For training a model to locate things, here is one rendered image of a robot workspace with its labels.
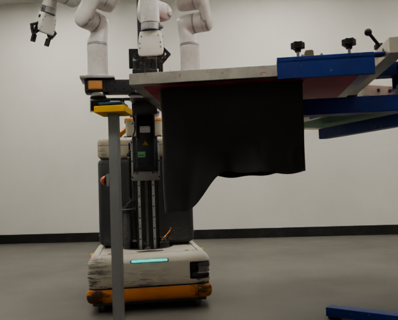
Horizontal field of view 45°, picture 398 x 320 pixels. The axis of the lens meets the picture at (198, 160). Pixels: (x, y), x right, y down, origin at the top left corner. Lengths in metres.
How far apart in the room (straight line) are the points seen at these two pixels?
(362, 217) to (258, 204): 1.18
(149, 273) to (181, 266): 0.16
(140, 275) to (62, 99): 3.99
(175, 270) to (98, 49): 1.14
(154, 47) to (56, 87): 4.37
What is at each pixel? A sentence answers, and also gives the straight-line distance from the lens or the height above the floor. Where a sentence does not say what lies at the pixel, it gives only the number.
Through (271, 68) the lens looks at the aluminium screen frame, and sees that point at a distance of 1.56.
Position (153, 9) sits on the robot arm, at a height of 1.30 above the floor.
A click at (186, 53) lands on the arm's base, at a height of 1.25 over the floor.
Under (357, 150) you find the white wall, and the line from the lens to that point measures 5.76.
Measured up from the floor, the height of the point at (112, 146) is 0.79.
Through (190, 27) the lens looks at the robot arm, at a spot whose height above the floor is 1.37.
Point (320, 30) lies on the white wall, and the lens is 5.96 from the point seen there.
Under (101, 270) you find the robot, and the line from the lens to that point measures 2.46.
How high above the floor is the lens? 0.61
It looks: 3 degrees up
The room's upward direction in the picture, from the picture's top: 2 degrees counter-clockwise
